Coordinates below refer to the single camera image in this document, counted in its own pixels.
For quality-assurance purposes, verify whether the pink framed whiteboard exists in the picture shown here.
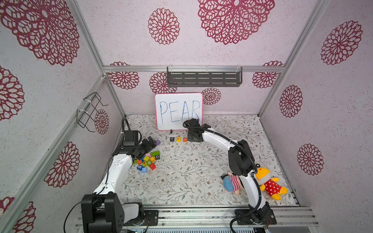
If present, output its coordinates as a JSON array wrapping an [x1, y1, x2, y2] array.
[[154, 93, 203, 131]]

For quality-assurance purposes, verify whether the black wire wall rack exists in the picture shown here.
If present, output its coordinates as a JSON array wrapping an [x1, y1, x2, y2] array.
[[76, 92, 109, 135]]

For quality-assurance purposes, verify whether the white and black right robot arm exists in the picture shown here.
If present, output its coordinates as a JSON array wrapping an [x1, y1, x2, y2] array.
[[183, 118, 270, 215]]

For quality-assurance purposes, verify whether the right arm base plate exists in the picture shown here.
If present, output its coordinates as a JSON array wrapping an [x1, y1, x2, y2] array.
[[237, 207, 277, 225]]

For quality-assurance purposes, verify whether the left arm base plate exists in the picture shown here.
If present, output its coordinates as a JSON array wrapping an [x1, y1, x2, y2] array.
[[137, 210, 159, 227]]

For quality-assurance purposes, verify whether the yellow plush toy red dress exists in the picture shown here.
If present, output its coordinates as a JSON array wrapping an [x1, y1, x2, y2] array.
[[255, 167, 288, 201]]

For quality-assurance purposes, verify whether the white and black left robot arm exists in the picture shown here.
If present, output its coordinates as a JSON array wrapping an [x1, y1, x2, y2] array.
[[79, 117, 157, 233]]

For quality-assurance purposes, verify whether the striped plush doll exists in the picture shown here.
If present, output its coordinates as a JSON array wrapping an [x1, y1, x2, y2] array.
[[221, 172, 244, 195]]

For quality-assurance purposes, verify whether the dark grey wall shelf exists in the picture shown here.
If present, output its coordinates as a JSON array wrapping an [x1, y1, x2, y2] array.
[[166, 67, 243, 87]]

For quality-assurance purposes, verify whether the long green block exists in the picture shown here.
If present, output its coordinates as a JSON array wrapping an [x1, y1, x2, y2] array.
[[151, 151, 160, 157]]

